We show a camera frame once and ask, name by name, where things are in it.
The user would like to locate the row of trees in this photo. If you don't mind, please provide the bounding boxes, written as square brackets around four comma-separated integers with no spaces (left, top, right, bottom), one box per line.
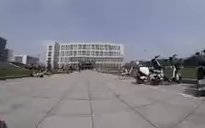
[123,53,205,69]

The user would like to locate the row of parked scooters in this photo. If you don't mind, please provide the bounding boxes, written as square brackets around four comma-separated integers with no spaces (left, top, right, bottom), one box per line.
[120,46,205,98]

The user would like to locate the grey concrete slab plaza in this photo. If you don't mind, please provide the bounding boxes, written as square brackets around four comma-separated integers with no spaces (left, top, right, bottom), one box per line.
[0,69,205,128]

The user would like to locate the parked vehicles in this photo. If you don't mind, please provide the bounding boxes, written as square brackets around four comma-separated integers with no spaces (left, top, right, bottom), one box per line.
[30,69,50,79]

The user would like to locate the large white building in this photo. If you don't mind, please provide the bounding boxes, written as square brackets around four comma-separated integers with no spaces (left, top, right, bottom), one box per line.
[45,41,125,71]

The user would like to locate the grass strip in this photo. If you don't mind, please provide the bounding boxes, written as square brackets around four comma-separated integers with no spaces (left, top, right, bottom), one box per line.
[0,65,36,80]
[163,67,200,82]

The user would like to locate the small grey building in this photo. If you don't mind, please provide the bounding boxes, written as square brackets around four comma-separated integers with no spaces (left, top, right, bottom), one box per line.
[13,54,40,66]

